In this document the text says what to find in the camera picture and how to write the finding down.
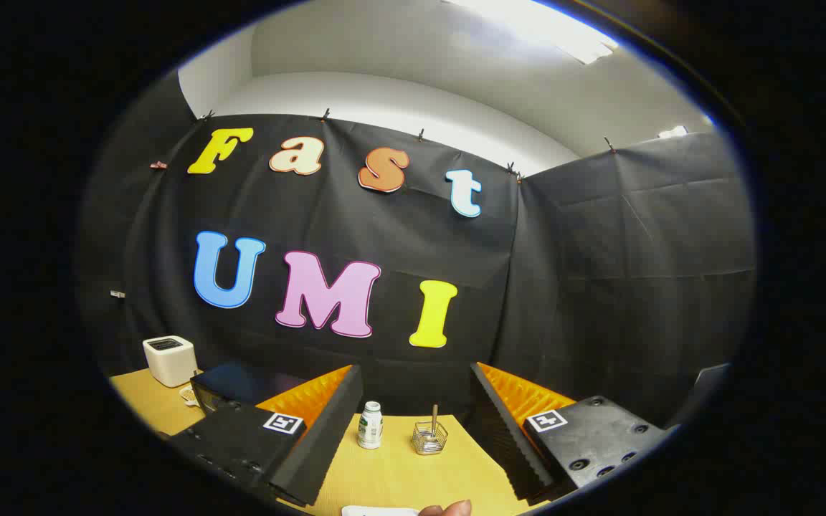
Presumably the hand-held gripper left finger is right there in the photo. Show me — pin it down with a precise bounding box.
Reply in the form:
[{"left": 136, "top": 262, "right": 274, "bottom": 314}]
[{"left": 168, "top": 364, "right": 364, "bottom": 507}]

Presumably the white toaster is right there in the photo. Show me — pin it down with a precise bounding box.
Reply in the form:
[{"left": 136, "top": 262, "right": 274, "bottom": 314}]
[{"left": 143, "top": 335, "right": 199, "bottom": 388}]

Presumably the black toaster oven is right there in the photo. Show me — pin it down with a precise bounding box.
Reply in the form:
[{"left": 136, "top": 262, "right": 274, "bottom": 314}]
[{"left": 191, "top": 362, "right": 310, "bottom": 416}]

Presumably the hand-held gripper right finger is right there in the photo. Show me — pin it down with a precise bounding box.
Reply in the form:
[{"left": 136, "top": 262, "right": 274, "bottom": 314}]
[{"left": 468, "top": 362, "right": 674, "bottom": 502}]

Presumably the white drink bottle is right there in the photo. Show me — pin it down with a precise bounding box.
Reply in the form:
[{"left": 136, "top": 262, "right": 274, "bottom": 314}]
[{"left": 357, "top": 401, "right": 384, "bottom": 450}]

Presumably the metal wire basket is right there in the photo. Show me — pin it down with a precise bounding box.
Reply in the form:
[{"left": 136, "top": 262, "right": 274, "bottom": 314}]
[{"left": 412, "top": 421, "right": 449, "bottom": 456}]

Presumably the white plate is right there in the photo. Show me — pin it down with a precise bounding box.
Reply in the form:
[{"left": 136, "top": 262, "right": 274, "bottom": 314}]
[{"left": 341, "top": 505, "right": 421, "bottom": 516}]

